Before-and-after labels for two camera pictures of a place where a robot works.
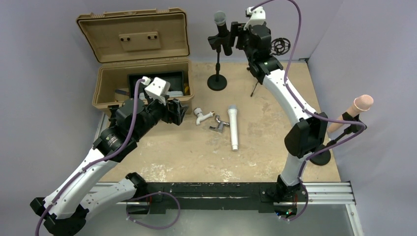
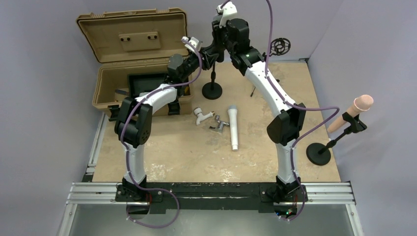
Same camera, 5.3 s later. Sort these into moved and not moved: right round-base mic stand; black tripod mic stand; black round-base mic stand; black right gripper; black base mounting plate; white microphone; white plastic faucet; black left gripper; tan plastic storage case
Moved: black left gripper; black right gripper; black round-base mic stand
Not moved: black tripod mic stand; tan plastic storage case; white microphone; white plastic faucet; right round-base mic stand; black base mounting plate
